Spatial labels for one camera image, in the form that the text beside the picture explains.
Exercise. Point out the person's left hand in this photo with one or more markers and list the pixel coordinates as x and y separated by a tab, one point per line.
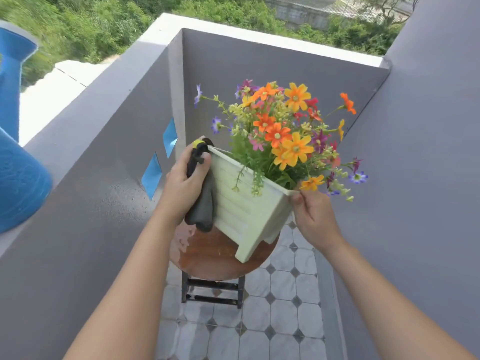
180	189

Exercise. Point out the person's right hand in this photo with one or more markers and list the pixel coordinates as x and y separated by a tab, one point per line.
317	217

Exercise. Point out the person's right thumb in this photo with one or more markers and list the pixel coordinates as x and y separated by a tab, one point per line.
298	204

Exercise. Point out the person's left thumb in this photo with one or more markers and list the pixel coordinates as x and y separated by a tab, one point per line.
202	166

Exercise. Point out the white square plastic flower pot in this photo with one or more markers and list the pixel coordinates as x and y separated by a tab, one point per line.
249	206

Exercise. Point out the person's right forearm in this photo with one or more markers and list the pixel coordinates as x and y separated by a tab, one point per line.
390	299

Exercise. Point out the person's left forearm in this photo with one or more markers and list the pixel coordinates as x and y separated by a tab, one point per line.
131	288

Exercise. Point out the blue tape strip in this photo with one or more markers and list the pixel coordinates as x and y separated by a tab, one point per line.
170	137
152	176

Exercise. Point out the colourful artificial flower bouquet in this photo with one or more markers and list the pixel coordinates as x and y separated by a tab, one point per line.
285	134

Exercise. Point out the round brown wooden stool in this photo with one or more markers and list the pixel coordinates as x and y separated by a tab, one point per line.
210	258

